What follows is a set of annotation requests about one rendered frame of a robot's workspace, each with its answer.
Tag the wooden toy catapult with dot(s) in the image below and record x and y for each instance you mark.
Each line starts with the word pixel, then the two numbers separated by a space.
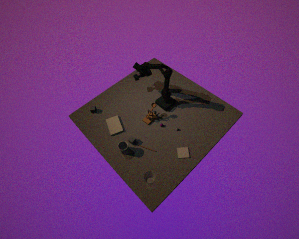
pixel 151 116

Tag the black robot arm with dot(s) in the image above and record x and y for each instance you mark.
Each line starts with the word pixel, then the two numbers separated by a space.
pixel 142 69

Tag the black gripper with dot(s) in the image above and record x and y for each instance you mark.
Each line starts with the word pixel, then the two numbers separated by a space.
pixel 136 77

